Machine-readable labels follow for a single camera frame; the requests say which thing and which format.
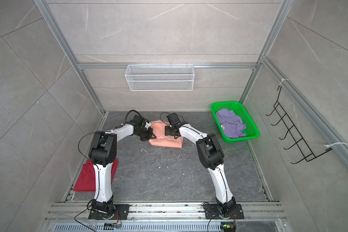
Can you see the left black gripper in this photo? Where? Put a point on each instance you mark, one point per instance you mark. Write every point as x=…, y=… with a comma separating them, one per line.
x=150, y=135

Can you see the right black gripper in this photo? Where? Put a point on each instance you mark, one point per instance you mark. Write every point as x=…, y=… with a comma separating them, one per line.
x=167, y=130

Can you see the salmon pink t shirt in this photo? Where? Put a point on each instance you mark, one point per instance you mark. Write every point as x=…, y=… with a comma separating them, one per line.
x=163, y=140

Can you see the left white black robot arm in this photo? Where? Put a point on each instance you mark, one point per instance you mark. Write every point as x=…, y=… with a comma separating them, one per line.
x=103, y=152

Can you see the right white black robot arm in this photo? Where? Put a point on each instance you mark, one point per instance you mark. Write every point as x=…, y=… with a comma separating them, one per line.
x=211, y=157

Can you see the purple t shirt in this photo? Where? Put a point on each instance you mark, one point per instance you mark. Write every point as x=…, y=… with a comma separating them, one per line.
x=231, y=124

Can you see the folded dark red t shirt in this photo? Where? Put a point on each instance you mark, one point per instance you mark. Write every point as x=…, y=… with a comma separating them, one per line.
x=86, y=181

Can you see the green plastic laundry basket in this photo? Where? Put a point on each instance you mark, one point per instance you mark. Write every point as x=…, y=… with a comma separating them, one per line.
x=251, y=130

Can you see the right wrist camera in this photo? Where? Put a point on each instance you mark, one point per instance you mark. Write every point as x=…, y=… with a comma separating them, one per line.
x=173, y=119

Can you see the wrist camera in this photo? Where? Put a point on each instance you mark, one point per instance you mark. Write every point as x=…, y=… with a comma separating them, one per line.
x=173, y=119
x=139, y=121

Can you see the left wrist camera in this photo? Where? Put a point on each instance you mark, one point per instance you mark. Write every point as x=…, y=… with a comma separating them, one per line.
x=139, y=121

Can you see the white wire mesh shelf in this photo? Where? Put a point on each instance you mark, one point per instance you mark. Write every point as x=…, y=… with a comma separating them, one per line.
x=155, y=77

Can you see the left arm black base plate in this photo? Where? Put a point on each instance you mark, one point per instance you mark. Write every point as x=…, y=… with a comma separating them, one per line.
x=119, y=211

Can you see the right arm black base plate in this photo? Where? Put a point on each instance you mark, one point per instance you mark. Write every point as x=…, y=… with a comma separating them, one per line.
x=214, y=211

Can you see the aluminium rail base frame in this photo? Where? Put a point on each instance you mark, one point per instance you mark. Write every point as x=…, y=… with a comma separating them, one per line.
x=166, y=217

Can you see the black wire hook rack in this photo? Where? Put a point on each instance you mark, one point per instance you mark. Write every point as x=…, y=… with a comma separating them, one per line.
x=293, y=132

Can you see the aluminium frame profiles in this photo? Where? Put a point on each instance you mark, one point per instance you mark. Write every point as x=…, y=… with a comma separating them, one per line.
x=318, y=121

